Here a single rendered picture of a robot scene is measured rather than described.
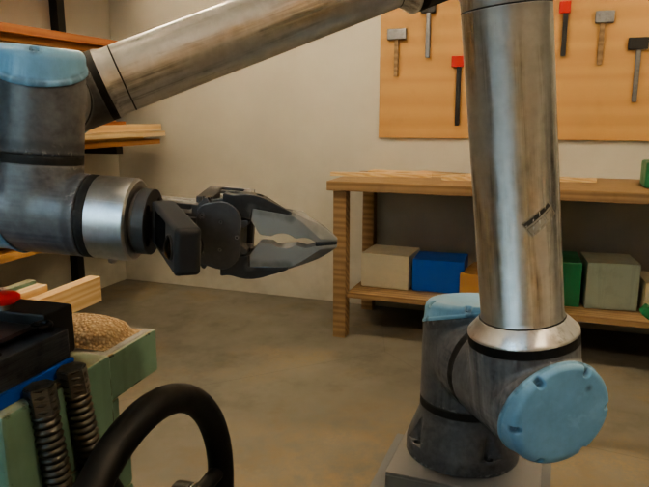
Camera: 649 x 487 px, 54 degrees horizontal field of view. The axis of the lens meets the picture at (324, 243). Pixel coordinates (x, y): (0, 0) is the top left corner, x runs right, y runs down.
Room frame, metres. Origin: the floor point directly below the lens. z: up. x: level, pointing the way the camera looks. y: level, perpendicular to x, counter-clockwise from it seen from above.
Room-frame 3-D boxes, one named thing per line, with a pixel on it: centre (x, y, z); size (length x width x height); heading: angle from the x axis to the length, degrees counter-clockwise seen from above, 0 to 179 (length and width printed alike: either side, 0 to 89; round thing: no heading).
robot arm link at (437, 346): (1.00, -0.24, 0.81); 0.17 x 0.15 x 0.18; 15
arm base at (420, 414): (1.01, -0.24, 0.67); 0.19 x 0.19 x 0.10
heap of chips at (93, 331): (0.81, 0.32, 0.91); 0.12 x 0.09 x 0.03; 73
